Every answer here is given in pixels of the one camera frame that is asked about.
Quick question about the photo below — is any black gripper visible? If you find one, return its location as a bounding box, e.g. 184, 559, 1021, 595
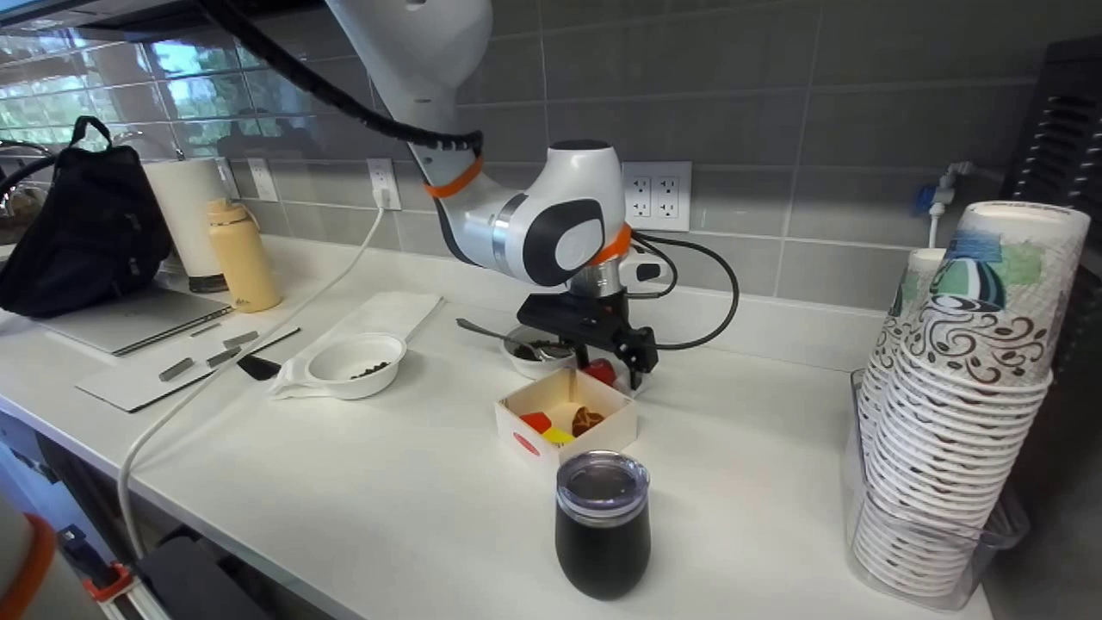
514, 281, 663, 394

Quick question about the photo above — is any red ball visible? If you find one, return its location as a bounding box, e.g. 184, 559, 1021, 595
583, 356, 622, 388

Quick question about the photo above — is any white cardboard box red mark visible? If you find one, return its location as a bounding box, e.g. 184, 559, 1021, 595
493, 364, 639, 471

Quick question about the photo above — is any small bowl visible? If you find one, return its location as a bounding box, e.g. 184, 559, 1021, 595
495, 324, 577, 379

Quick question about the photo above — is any metal spoon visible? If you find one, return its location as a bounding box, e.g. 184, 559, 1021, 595
453, 313, 524, 348

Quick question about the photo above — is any black tumbler with clear lid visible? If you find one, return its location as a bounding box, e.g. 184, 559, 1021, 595
549, 448, 653, 604

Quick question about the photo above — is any white rectangular tray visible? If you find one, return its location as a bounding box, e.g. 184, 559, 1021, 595
327, 285, 448, 352

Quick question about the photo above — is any white strainer bowl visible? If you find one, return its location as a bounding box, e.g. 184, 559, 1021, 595
269, 327, 410, 406

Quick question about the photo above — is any short patterned paper cup stack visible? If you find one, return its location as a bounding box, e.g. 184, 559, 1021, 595
871, 243, 961, 373

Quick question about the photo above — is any blue white spray bottle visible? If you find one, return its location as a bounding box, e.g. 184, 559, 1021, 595
908, 159, 982, 252

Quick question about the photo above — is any tall patterned paper cup stack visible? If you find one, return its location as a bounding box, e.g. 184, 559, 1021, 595
846, 197, 1096, 614

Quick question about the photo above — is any yellow bottle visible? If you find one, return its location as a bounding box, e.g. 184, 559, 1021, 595
202, 197, 288, 317

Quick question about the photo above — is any white printed sheet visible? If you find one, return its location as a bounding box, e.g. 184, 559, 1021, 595
75, 321, 307, 416

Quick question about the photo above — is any clear plastic cup holder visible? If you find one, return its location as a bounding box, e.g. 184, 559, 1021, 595
842, 486, 1033, 614

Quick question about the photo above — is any black base platform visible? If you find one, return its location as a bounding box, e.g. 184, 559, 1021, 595
133, 527, 286, 620

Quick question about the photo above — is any grey flat pad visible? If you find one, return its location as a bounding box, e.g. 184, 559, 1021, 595
41, 281, 234, 362

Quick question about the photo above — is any black slatted rack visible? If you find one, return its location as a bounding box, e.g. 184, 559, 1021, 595
1003, 30, 1102, 620

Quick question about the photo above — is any black backpack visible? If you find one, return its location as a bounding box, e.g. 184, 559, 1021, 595
0, 112, 179, 324

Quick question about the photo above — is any silver tube with orange collar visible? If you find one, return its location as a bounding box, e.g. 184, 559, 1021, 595
48, 519, 143, 607

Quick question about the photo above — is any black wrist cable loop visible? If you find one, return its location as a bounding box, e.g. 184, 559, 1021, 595
634, 232, 743, 356

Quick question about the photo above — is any white wall outlet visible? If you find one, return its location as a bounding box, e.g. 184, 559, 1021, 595
365, 156, 407, 218
619, 159, 695, 233

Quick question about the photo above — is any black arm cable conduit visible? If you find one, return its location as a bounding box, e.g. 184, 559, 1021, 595
191, 0, 484, 156

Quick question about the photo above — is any white power cable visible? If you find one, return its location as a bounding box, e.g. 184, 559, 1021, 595
113, 186, 396, 565

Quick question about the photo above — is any orange curved strap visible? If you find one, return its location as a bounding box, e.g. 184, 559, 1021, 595
0, 509, 61, 620

